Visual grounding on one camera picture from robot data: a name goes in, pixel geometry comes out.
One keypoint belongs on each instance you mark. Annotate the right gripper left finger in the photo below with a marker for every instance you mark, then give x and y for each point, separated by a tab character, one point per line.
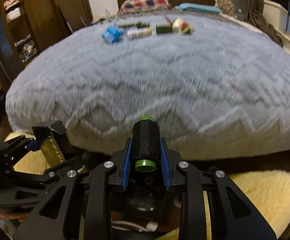
78	204

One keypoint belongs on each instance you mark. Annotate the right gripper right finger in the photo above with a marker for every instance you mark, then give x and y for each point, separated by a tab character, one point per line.
211	199

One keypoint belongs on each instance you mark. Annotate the black cosmetics box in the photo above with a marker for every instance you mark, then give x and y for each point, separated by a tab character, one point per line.
54	142

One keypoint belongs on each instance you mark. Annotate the black thread spool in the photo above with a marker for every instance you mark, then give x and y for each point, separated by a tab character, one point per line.
145	146

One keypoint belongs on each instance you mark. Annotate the green bottle white label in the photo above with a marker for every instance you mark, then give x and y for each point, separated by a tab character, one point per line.
163	29

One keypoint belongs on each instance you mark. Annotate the yellow fluffy rug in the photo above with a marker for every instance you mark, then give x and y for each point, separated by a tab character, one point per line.
269	191

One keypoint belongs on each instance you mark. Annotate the grey fluffy blanket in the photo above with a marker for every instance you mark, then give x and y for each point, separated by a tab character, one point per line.
222	91

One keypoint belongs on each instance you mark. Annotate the blue plastic packet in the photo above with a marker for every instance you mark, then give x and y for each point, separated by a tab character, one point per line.
112	35

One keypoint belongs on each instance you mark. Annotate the cluttered nightstand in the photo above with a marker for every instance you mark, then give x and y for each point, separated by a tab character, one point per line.
99	19

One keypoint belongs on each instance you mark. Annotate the white yellow lotion bottle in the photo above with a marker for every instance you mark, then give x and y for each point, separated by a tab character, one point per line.
137	33

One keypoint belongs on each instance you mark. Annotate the dark green bottle lying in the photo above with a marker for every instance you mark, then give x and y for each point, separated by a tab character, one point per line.
137	25

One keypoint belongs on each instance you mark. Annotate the red green wrapper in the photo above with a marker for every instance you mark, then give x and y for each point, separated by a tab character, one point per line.
181	27

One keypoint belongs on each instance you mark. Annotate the plaid pillow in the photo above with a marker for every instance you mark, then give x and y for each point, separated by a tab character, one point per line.
131	6

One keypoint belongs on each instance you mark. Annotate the patterned cushion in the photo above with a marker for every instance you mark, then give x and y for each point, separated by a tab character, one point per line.
231	8

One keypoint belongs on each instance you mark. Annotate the light blue pillow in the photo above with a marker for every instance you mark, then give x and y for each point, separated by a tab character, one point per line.
192	7

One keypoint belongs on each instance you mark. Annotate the brown curtain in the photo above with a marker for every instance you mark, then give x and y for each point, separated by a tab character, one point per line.
252	11

